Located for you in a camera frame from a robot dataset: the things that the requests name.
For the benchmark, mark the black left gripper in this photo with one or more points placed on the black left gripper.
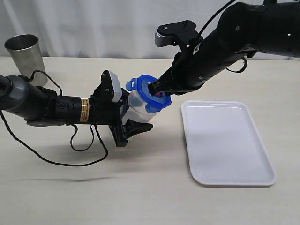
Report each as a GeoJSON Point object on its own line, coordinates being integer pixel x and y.
{"type": "Point", "coordinates": [106, 112]}

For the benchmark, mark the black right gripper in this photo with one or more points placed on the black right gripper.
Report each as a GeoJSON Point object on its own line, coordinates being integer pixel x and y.
{"type": "Point", "coordinates": [186, 76]}

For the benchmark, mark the clear plastic container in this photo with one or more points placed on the clear plastic container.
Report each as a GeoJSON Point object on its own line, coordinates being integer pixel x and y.
{"type": "Point", "coordinates": [137, 109]}

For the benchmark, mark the blue container lid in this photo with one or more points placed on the blue container lid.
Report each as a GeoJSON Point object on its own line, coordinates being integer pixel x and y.
{"type": "Point", "coordinates": [155, 102]}

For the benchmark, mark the stainless steel cup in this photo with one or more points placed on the stainless steel cup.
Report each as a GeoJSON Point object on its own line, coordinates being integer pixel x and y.
{"type": "Point", "coordinates": [26, 54]}

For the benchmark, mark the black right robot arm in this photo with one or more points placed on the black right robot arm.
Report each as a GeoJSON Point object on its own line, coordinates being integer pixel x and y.
{"type": "Point", "coordinates": [242, 31]}

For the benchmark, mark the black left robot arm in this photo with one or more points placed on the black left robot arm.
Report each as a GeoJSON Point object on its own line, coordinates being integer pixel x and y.
{"type": "Point", "coordinates": [42, 107]}

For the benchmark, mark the white plastic tray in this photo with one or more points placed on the white plastic tray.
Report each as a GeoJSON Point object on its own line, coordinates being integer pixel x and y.
{"type": "Point", "coordinates": [224, 147]}

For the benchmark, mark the white backdrop curtain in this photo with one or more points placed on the white backdrop curtain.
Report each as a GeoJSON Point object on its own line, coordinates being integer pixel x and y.
{"type": "Point", "coordinates": [100, 28]}

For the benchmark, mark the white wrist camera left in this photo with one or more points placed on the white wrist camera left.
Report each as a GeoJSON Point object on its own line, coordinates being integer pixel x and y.
{"type": "Point", "coordinates": [117, 91]}

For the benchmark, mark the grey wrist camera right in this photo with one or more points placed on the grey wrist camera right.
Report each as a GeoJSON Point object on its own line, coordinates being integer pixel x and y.
{"type": "Point", "coordinates": [177, 33]}

